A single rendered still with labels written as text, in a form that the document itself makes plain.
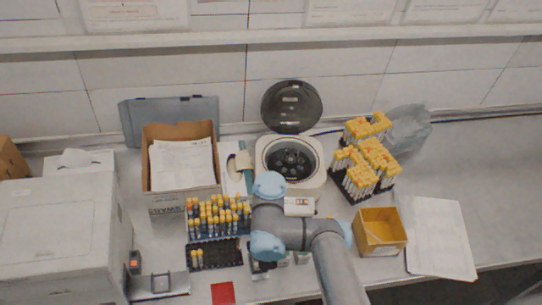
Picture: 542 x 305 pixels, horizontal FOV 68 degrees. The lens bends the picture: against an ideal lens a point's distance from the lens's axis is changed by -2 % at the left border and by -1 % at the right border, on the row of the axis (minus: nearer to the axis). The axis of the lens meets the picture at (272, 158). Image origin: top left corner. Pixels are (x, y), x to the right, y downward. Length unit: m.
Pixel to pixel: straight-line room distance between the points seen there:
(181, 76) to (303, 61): 0.41
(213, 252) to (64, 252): 0.45
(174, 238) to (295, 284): 0.41
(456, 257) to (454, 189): 0.30
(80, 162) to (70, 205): 0.40
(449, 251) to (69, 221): 1.15
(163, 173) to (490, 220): 1.17
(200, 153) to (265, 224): 0.64
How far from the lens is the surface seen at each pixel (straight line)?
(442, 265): 1.46
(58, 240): 1.08
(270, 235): 0.87
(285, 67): 1.43
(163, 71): 1.39
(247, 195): 1.35
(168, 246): 1.35
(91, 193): 1.13
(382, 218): 1.45
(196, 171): 1.42
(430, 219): 1.53
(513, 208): 1.75
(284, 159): 1.42
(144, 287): 1.26
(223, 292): 1.27
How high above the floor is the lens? 2.07
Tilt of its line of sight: 51 degrees down
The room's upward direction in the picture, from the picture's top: 8 degrees clockwise
